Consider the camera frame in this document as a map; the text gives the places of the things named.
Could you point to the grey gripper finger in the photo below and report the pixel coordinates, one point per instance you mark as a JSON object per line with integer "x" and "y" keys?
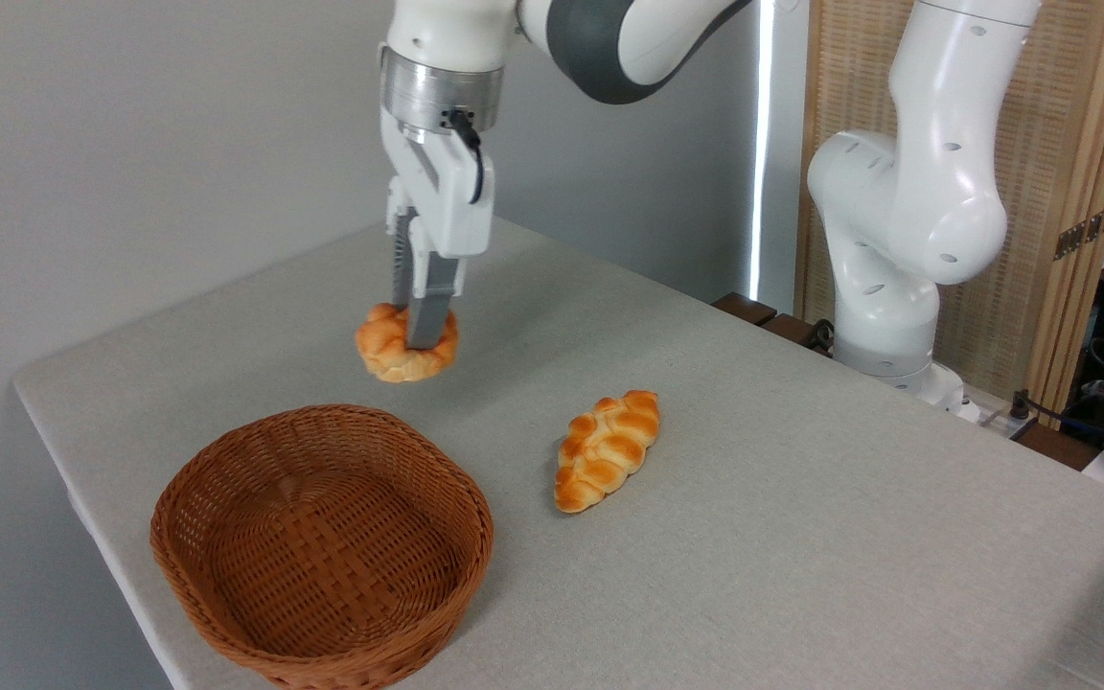
{"x": 429, "y": 316}
{"x": 402, "y": 264}

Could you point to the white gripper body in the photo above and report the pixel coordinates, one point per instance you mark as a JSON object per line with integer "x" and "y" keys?
{"x": 451, "y": 201}

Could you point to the round knotted bread roll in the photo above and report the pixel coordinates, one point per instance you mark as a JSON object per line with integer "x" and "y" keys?
{"x": 384, "y": 350}

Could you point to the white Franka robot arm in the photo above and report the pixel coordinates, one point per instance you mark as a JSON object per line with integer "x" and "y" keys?
{"x": 935, "y": 192}

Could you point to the long braided bread loaf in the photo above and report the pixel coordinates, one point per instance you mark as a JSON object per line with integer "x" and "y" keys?
{"x": 605, "y": 450}

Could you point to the brown wicker basket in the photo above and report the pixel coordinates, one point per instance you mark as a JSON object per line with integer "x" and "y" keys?
{"x": 322, "y": 556}

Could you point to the grey tablecloth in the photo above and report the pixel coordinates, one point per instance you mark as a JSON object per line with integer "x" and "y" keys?
{"x": 753, "y": 575}

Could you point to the woven wooden folding screen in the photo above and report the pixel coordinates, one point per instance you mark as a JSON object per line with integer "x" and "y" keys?
{"x": 1069, "y": 96}

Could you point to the metal screen hinge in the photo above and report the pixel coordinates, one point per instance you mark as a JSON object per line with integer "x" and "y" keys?
{"x": 1085, "y": 231}

